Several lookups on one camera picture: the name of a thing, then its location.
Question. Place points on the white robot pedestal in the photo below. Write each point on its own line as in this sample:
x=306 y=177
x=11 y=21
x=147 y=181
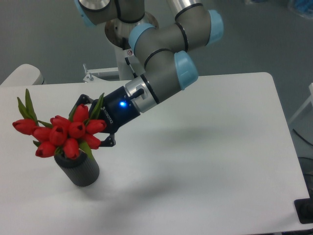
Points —
x=128 y=66

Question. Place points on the black box at table edge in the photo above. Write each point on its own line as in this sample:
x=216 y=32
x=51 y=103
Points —
x=304 y=209

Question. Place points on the dark grey ribbed vase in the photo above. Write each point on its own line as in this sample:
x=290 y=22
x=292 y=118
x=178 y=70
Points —
x=82 y=171

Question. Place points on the red tulip bouquet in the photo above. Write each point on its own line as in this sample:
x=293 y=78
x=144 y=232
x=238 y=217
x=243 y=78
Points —
x=67 y=136

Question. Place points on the white metal frame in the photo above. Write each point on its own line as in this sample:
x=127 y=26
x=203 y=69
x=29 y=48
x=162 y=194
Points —
x=304 y=108

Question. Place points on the blue plastic bag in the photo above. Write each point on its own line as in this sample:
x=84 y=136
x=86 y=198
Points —
x=303 y=8

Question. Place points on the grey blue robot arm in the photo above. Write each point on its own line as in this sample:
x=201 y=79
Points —
x=163 y=53

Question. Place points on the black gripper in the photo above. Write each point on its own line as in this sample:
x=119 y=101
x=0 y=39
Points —
x=117 y=110

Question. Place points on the white chair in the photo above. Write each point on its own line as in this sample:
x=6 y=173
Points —
x=24 y=75

